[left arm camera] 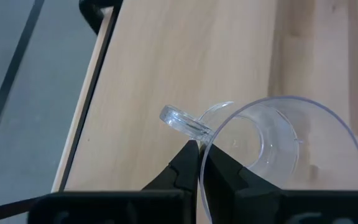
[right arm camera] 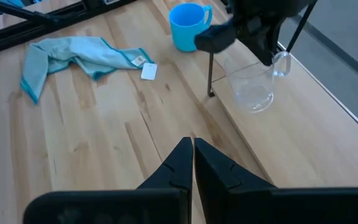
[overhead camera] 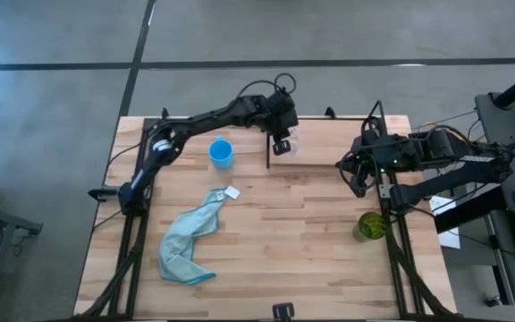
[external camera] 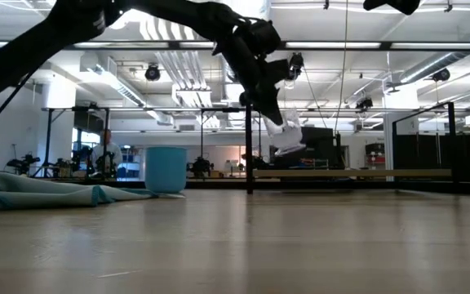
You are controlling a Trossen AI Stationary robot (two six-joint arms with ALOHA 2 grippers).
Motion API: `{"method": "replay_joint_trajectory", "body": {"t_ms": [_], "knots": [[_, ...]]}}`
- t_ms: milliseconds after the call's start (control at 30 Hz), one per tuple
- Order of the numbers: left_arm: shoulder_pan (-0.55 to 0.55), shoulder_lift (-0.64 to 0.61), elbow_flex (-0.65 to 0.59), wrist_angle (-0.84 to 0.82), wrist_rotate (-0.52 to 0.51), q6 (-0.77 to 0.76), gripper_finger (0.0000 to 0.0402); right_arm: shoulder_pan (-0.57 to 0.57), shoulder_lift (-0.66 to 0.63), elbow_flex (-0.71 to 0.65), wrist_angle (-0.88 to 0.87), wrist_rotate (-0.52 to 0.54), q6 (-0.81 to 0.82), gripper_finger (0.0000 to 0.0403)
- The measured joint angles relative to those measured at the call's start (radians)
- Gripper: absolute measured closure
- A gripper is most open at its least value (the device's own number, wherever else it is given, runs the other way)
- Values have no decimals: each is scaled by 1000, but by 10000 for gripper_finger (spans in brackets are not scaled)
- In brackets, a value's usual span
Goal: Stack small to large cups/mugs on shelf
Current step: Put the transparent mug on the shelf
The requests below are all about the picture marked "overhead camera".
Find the black table-level camera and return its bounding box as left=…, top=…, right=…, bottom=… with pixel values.
left=272, top=302, right=295, bottom=322

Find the green ribbed plastic cup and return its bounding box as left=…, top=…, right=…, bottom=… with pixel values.
left=352, top=211, right=388, bottom=243

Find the teal microfibre cloth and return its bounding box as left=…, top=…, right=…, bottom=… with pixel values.
left=157, top=185, right=241, bottom=285

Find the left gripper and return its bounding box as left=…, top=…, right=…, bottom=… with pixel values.
left=264, top=90, right=300, bottom=157

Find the small clear glass cup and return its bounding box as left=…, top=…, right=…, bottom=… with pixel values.
left=283, top=129, right=301, bottom=156

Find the blue plastic mug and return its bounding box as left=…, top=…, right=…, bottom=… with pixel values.
left=207, top=135, right=235, bottom=171

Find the white paper sheet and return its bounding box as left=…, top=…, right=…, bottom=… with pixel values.
left=429, top=195, right=462, bottom=250

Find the yellow cable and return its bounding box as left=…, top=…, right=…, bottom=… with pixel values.
left=418, top=110, right=477, bottom=131

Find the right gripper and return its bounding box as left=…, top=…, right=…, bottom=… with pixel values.
left=335, top=133, right=409, bottom=199

